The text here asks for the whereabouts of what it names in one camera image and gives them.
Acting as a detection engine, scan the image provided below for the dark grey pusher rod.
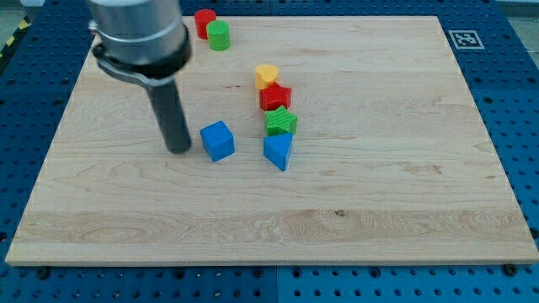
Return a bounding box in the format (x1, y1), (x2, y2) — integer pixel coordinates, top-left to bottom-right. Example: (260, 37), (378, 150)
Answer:
(147, 80), (191, 154)

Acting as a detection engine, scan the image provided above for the blue wooden cube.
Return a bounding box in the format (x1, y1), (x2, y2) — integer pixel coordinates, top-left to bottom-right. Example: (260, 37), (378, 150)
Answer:
(200, 120), (235, 162)

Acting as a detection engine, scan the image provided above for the green wooden cylinder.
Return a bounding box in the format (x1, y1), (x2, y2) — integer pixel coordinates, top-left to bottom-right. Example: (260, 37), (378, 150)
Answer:
(206, 20), (231, 51)

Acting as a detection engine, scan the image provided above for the red wooden cylinder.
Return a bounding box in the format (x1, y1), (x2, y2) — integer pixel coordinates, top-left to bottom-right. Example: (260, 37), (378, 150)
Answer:
(194, 8), (216, 40)

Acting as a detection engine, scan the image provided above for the yellow wooden heart block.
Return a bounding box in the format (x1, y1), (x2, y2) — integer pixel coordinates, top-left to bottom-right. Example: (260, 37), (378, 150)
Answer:
(254, 64), (279, 90)

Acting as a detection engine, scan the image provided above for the red wooden star block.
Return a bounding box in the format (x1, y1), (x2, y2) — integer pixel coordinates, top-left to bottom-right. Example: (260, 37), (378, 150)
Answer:
(259, 82), (292, 111)

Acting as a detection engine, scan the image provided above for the green wooden star block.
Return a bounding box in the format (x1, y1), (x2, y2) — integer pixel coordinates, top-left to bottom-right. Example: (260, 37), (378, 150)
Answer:
(264, 105), (298, 136)

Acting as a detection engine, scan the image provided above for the blue wooden triangle block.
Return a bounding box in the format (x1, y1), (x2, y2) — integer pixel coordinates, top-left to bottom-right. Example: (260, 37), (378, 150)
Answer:
(263, 133), (293, 171)

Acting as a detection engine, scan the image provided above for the light wooden board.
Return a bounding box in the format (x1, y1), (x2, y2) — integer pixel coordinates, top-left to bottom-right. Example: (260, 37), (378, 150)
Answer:
(6, 16), (538, 267)

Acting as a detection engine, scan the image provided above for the white fiducial marker tag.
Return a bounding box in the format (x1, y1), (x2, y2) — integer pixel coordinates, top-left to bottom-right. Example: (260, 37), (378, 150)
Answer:
(449, 29), (484, 50)

